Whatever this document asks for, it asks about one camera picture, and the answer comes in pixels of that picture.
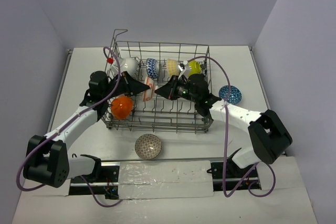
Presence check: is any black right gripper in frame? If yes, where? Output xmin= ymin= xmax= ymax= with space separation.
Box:
xmin=155 ymin=75 xmax=198 ymax=103

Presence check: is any plain white bowl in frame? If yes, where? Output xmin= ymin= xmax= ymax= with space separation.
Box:
xmin=123 ymin=57 xmax=138 ymax=77

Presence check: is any orange geometric patterned bowl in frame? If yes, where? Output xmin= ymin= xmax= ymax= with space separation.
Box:
xmin=111 ymin=96 xmax=133 ymax=120

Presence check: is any white bowl yellow flower pattern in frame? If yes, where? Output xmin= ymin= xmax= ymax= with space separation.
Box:
xmin=166 ymin=59 xmax=180 ymax=77

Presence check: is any blue zigzag patterned bowl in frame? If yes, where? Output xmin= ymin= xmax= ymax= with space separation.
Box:
xmin=146 ymin=58 xmax=160 ymax=80

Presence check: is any grey wire dish rack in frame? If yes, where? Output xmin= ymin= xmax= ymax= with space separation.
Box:
xmin=102 ymin=29 xmax=212 ymax=133

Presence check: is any grey brown patterned bowl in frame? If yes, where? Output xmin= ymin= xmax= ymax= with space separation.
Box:
xmin=134 ymin=134 xmax=162 ymax=160

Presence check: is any blue triangle patterned bowl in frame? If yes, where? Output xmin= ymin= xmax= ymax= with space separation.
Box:
xmin=218 ymin=86 xmax=242 ymax=105

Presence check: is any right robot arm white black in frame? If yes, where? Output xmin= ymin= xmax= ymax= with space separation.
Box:
xmin=155 ymin=74 xmax=292 ymax=177

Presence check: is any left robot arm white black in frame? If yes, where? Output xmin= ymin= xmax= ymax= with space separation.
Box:
xmin=19 ymin=71 xmax=150 ymax=188

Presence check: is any white taped cover panel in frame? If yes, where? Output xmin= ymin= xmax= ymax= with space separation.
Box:
xmin=118 ymin=161 xmax=214 ymax=200

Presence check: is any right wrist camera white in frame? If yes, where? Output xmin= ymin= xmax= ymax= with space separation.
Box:
xmin=177 ymin=60 xmax=191 ymax=79

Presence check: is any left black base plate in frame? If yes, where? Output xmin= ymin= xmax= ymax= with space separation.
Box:
xmin=69 ymin=162 xmax=120 ymax=200

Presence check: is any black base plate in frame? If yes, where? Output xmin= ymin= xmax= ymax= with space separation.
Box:
xmin=69 ymin=162 xmax=120 ymax=200
xmin=206 ymin=161 xmax=261 ymax=191

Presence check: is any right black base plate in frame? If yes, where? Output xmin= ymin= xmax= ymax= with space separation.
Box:
xmin=206 ymin=161 xmax=261 ymax=191

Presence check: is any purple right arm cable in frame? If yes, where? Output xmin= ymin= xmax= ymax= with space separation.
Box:
xmin=187 ymin=56 xmax=276 ymax=198

